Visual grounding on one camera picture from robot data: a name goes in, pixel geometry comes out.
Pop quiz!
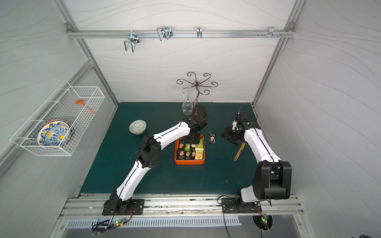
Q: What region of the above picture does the metal hook small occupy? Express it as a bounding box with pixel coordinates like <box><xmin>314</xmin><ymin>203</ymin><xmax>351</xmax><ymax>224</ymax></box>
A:
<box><xmin>196</xmin><ymin>26</ymin><xmax>202</xmax><ymax>39</ymax></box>

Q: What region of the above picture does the green patterned bowl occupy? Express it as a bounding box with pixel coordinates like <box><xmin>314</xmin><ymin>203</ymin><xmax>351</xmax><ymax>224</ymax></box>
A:
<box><xmin>129</xmin><ymin>120</ymin><xmax>147</xmax><ymax>135</ymax></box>

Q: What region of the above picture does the black cookie packet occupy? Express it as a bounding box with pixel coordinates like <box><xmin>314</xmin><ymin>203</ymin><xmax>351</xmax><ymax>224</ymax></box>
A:
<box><xmin>176</xmin><ymin>149</ymin><xmax>186</xmax><ymax>160</ymax></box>
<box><xmin>185</xmin><ymin>149</ymin><xmax>195</xmax><ymax>160</ymax></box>
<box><xmin>208</xmin><ymin>132</ymin><xmax>216</xmax><ymax>144</ymax></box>
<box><xmin>177</xmin><ymin>139</ymin><xmax>185</xmax><ymax>150</ymax></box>

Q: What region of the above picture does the cable bundle with board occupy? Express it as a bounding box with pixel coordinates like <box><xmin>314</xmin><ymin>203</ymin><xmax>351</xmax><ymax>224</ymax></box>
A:
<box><xmin>90</xmin><ymin>205</ymin><xmax>133</xmax><ymax>236</ymax></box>

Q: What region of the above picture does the green cookie packet right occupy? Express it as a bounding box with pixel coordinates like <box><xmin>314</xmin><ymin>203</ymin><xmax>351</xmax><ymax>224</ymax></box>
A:
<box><xmin>195</xmin><ymin>138</ymin><xmax>204</xmax><ymax>149</ymax></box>

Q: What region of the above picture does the aluminium top rail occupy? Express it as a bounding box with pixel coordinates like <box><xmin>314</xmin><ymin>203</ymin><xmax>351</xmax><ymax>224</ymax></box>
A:
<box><xmin>66</xmin><ymin>29</ymin><xmax>296</xmax><ymax>39</ymax></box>

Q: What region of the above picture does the clear wine glass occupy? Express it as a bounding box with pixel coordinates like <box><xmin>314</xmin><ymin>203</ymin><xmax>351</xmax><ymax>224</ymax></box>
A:
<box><xmin>182</xmin><ymin>87</ymin><xmax>193</xmax><ymax>116</ymax></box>

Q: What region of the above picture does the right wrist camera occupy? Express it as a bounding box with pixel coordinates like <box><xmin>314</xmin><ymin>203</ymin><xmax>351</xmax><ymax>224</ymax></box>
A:
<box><xmin>232</xmin><ymin>112</ymin><xmax>258</xmax><ymax>131</ymax></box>

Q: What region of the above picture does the orange spatula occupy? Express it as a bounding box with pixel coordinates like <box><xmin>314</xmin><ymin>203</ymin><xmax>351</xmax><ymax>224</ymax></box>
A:
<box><xmin>75</xmin><ymin>99</ymin><xmax>97</xmax><ymax>115</ymax></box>

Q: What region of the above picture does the metal hook middle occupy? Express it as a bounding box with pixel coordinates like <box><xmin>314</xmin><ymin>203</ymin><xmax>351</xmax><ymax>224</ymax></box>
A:
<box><xmin>156</xmin><ymin>26</ymin><xmax>173</xmax><ymax>42</ymax></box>

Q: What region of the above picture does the colourful patterned plate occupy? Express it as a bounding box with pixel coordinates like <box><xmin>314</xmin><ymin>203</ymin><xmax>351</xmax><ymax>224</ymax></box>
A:
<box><xmin>37</xmin><ymin>120</ymin><xmax>72</xmax><ymax>146</ymax></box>

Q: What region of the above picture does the white vent grille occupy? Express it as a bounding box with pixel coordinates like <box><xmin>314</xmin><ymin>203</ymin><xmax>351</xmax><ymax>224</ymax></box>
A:
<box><xmin>66</xmin><ymin>216</ymin><xmax>242</xmax><ymax>229</ymax></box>

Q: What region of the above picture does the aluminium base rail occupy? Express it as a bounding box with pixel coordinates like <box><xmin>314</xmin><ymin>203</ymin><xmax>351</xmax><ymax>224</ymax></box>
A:
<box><xmin>59</xmin><ymin>193</ymin><xmax>304</xmax><ymax>219</ymax></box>

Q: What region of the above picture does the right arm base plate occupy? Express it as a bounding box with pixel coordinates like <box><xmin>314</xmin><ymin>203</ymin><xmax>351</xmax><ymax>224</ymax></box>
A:
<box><xmin>217</xmin><ymin>196</ymin><xmax>262</xmax><ymax>214</ymax></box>

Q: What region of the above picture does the black cookie packet in box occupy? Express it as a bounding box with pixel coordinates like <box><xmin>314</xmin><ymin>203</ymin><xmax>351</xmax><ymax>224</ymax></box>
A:
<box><xmin>176</xmin><ymin>149</ymin><xmax>186</xmax><ymax>160</ymax></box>

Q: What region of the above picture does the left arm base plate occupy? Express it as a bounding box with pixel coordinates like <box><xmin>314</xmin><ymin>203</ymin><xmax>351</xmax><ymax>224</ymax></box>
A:
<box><xmin>102</xmin><ymin>199</ymin><xmax>145</xmax><ymax>216</ymax></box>

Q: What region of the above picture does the round floor port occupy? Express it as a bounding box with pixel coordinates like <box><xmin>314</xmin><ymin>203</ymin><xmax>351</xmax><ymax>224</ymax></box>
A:
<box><xmin>252</xmin><ymin>214</ymin><xmax>273</xmax><ymax>231</ymax></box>

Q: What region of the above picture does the white wire basket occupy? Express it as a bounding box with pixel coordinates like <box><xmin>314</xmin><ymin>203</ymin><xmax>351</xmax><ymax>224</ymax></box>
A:
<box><xmin>10</xmin><ymin>81</ymin><xmax>105</xmax><ymax>157</ymax></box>

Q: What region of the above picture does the metal hook left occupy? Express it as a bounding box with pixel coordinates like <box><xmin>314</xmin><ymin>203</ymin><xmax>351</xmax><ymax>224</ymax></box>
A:
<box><xmin>124</xmin><ymin>31</ymin><xmax>140</xmax><ymax>53</ymax></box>

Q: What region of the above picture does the metal hook right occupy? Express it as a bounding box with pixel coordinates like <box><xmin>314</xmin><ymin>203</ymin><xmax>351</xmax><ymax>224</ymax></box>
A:
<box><xmin>258</xmin><ymin>26</ymin><xmax>284</xmax><ymax>39</ymax></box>

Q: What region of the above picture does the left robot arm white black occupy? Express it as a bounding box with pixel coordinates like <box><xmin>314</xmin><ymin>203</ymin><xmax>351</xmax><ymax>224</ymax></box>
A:
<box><xmin>107</xmin><ymin>115</ymin><xmax>207</xmax><ymax>214</ymax></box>

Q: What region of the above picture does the orange storage box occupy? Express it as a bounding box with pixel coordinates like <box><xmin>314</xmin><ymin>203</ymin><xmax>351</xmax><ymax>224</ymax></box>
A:
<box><xmin>174</xmin><ymin>135</ymin><xmax>206</xmax><ymax>165</ymax></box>

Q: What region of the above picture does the metal glass holder stand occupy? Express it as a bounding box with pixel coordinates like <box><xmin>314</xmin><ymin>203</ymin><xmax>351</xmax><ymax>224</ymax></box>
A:
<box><xmin>176</xmin><ymin>72</ymin><xmax>219</xmax><ymax>116</ymax></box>

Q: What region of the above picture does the golden knife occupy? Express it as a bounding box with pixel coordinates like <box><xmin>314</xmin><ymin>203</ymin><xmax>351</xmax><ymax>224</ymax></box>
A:
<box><xmin>234</xmin><ymin>142</ymin><xmax>246</xmax><ymax>161</ymax></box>

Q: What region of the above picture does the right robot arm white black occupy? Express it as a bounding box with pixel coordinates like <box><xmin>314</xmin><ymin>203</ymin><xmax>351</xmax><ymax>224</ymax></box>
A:
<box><xmin>222</xmin><ymin>127</ymin><xmax>292</xmax><ymax>203</ymax></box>

